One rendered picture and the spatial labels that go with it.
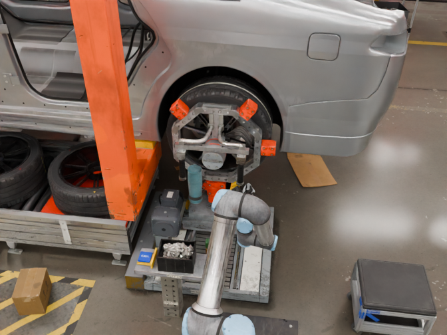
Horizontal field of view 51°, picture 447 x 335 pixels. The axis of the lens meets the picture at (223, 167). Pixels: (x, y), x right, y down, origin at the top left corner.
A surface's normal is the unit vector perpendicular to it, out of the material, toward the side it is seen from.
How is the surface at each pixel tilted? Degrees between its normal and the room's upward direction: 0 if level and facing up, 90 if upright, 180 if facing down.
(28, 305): 90
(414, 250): 0
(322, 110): 90
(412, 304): 0
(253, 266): 0
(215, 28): 90
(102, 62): 90
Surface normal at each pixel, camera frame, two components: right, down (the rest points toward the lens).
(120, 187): -0.13, 0.61
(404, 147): 0.01, -0.79
